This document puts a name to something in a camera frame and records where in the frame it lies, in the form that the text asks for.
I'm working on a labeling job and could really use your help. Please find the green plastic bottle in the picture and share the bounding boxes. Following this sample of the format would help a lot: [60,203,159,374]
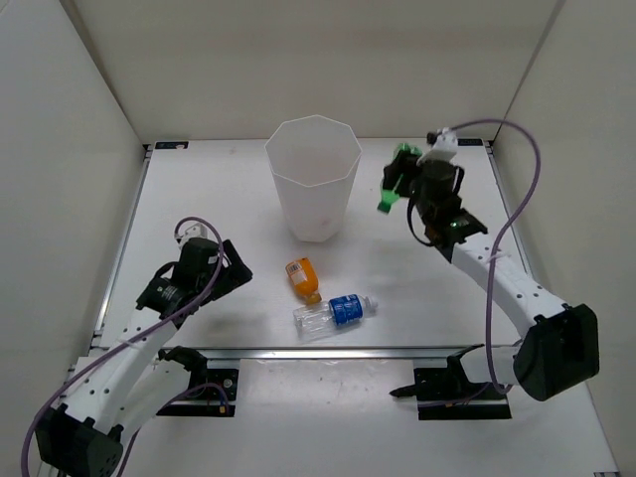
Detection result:
[377,142,422,214]

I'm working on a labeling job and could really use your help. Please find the orange juice bottle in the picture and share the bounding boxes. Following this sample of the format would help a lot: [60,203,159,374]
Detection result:
[285,257,322,305]

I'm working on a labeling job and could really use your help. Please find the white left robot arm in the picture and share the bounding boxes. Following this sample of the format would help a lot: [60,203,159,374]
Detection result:
[35,238,252,476]

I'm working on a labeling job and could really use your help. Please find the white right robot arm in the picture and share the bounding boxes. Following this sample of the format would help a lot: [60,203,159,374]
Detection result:
[378,143,600,403]

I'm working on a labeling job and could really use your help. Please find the white octagonal bin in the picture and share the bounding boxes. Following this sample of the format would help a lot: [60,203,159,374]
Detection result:
[264,114,362,242]

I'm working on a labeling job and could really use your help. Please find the dark right corner sticker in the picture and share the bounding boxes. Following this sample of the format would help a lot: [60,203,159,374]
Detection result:
[457,138,483,147]

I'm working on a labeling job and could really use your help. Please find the dark corner sticker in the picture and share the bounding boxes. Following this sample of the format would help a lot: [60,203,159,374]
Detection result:
[457,138,483,147]
[154,141,189,150]

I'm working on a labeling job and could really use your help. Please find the clear bottle blue label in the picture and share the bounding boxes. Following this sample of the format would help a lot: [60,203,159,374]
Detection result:
[293,294,378,342]

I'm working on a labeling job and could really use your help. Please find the dark left corner sticker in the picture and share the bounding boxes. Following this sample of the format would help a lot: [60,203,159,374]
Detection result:
[154,141,189,150]

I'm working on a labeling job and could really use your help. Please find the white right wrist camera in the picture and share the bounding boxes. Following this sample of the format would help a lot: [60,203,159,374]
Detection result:
[416,127,458,166]

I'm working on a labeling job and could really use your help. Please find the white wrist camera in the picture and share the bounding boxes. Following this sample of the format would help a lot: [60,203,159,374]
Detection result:
[416,127,458,166]
[175,223,207,246]

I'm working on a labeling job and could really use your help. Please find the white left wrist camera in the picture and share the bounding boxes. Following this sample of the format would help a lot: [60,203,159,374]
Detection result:
[175,223,207,246]

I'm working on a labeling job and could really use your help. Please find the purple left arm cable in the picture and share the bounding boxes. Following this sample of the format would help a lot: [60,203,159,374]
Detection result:
[22,216,228,477]

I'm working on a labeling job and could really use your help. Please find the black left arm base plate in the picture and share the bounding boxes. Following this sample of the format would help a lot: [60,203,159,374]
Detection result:
[157,360,239,418]

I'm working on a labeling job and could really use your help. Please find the aluminium table edge rail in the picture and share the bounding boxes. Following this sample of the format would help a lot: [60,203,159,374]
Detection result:
[195,347,464,361]

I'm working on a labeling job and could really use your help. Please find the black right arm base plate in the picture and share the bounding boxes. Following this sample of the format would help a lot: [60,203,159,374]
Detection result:
[413,368,512,421]

